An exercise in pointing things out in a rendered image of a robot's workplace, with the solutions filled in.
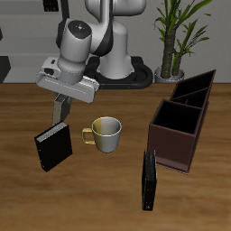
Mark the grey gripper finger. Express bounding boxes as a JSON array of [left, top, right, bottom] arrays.
[[61, 97, 74, 123], [52, 93, 67, 126]]

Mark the thick black book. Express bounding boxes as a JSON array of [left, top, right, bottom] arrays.
[[33, 121, 74, 173]]

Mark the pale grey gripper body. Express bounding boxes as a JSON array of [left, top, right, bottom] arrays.
[[35, 69, 100, 105]]

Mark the flat black base plate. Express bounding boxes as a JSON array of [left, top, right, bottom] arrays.
[[85, 55, 154, 90]]

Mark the dark background block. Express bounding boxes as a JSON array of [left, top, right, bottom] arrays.
[[0, 55, 13, 85]]

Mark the small black wall fixture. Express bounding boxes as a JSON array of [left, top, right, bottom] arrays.
[[42, 0, 60, 13]]

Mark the thin black book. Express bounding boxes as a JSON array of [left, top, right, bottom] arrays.
[[141, 149, 158, 212]]

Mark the yellow and white mug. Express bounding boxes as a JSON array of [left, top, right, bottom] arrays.
[[80, 116, 124, 154]]

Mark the dark brown desk caddy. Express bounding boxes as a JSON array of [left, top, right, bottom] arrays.
[[146, 69, 217, 176]]

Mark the green pot plant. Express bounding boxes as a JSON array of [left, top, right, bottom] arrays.
[[152, 0, 215, 85]]

